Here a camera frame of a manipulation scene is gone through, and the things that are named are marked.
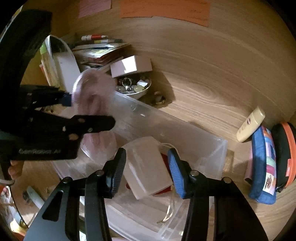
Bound person's left hand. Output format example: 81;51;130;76
8;161;25;180

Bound white drawstring pouch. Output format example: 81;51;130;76
121;137;176;224

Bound clear plastic storage bin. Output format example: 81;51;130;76
52;91;228;241

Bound pink paper note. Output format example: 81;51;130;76
78;0;112;19

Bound wooden desktop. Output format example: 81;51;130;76
18;14;296;241

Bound white cardboard box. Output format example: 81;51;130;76
110;56;153;78

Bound cream tube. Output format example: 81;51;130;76
236;107;265;143

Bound pink fluffy pouch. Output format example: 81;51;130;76
72;69;116;163

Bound white bowl of trinkets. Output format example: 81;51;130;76
116;75;152;100

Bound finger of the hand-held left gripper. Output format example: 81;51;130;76
21;85;73;107
61;115;116;141

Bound stack of books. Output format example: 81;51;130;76
72;38;131;70

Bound black and orange case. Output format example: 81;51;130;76
270;122;296;193

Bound red and white marker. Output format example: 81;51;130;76
81;34;108;41

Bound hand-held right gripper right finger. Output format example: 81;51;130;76
167;148;270;241

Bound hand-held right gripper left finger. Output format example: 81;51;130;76
23;148;127;241

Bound blue patchwork pouch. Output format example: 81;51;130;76
248;126;277;205

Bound upright green books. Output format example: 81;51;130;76
39;42;60;87

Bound orange paper note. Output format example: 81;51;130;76
119;0;211;28

